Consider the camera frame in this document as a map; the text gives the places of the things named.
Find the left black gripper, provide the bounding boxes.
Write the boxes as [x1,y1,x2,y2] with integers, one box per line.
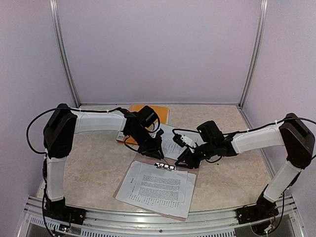
[129,128,164,160]

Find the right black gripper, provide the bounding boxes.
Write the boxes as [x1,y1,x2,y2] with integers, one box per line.
[175,140,217,169]

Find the white printed paper sheets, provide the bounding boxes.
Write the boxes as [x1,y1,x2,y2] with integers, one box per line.
[158,122,205,161]

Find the metal clip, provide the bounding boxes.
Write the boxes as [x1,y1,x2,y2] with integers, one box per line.
[154,162,177,171]

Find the translucent grey plastic sheet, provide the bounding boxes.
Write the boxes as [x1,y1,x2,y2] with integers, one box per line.
[112,154,198,222]

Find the remaining white paper stack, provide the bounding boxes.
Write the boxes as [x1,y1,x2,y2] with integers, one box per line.
[115,160,197,219]

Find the orange file folder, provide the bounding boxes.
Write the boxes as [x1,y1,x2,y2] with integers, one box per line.
[129,104,170,131]

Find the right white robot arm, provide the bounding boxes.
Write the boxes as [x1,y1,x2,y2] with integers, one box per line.
[172,113,316,219]

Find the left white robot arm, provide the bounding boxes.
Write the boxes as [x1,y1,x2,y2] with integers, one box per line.
[43,104,164,220]

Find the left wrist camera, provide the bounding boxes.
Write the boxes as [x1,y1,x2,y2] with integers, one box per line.
[154,128,164,138]

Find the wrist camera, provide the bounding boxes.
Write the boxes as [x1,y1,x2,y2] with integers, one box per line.
[154,128,164,138]
[172,134,195,148]

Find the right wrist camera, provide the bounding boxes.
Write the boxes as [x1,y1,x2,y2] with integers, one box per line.
[172,134,195,148]

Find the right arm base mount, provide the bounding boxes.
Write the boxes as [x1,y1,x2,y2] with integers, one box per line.
[236,205,279,225]

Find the front aluminium rail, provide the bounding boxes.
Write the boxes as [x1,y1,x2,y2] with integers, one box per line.
[17,196,307,237]

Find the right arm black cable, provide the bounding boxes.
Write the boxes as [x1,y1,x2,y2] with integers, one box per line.
[171,117,316,198]

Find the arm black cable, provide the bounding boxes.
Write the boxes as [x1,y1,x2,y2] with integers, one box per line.
[171,117,316,198]
[26,106,161,158]

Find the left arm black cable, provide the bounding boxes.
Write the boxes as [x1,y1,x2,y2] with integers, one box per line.
[26,106,161,158]

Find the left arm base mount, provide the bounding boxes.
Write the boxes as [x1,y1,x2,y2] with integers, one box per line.
[44,202,86,225]

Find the right aluminium frame post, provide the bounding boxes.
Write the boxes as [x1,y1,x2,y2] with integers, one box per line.
[238,0,269,110]

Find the aluminium frame post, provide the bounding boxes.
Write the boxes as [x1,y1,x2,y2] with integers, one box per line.
[238,0,269,110]
[49,0,80,108]

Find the left aluminium frame post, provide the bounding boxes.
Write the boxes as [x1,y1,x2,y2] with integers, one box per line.
[49,0,80,108]

